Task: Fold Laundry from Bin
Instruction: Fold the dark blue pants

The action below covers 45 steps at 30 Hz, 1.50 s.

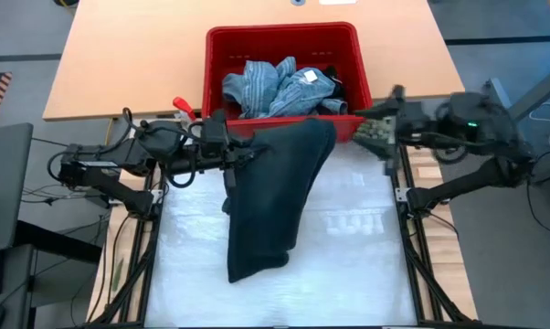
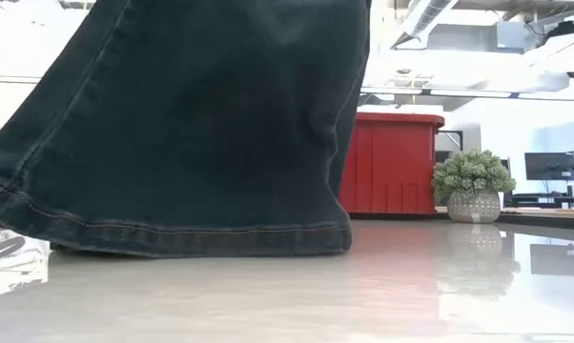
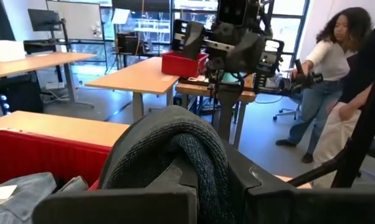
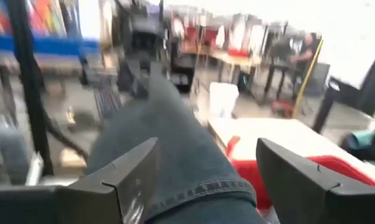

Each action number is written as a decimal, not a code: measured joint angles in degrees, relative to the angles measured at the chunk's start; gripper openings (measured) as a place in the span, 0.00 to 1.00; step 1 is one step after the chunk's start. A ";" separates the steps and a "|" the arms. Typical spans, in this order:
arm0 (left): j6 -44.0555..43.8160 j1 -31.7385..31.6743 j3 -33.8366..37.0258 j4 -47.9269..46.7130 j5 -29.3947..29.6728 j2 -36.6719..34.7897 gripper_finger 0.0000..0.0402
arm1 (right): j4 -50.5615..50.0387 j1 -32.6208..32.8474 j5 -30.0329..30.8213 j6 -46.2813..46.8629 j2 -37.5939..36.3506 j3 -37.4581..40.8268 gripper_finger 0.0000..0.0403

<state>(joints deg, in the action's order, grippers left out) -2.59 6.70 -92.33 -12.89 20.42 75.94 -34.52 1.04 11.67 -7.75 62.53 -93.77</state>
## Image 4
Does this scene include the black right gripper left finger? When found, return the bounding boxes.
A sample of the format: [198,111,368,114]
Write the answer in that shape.
[0,137,161,224]

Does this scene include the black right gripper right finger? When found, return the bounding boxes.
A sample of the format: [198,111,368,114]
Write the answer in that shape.
[255,138,375,224]

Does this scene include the dark denim jeans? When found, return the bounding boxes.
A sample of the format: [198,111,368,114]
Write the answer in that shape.
[84,70,266,224]

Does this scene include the red plastic laundry bin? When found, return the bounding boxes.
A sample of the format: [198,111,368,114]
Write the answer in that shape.
[226,135,375,212]

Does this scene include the white waste bin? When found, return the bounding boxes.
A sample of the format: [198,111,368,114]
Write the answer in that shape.
[209,82,240,119]

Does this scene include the tan wooden desk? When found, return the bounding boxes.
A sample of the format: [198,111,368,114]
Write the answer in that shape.
[207,117,375,187]

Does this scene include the yellow pole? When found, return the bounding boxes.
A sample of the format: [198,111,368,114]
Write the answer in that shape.
[292,39,325,119]

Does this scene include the black table white top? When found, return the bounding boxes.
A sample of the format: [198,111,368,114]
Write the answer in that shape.
[311,40,375,134]

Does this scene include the person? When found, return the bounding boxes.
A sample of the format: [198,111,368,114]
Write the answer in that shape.
[288,32,320,80]

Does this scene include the black frame post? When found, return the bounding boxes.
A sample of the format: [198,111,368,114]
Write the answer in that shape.
[5,0,55,177]

